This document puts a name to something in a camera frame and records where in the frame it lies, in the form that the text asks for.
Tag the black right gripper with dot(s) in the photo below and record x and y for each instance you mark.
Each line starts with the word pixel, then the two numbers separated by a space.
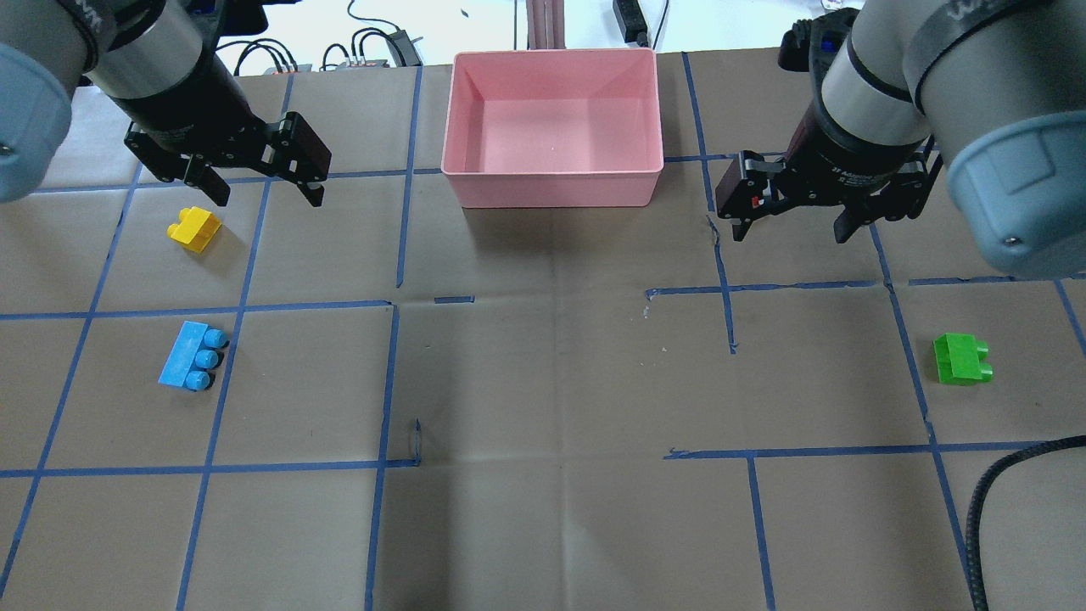
pixel 836 155

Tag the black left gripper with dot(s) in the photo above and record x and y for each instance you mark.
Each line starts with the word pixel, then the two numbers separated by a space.
pixel 197 106

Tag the yellow toy block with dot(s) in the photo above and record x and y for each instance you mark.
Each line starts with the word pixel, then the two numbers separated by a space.
pixel 194 229

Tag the blue toy block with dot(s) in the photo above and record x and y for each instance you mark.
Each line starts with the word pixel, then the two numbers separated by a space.
pixel 194 357

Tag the green toy block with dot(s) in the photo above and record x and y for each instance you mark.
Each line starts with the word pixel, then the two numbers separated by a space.
pixel 962 360

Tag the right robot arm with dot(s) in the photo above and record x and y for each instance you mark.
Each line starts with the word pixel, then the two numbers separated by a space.
pixel 988 94

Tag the pink plastic box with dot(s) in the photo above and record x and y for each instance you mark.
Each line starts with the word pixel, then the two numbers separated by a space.
pixel 567 128

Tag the black power adapter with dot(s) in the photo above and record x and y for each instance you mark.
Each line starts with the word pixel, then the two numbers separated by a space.
pixel 402 49

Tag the black power strip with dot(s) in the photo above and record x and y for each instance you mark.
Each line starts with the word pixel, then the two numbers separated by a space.
pixel 632 23

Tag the aluminium frame post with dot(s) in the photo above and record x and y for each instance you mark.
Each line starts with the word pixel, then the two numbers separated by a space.
pixel 546 24

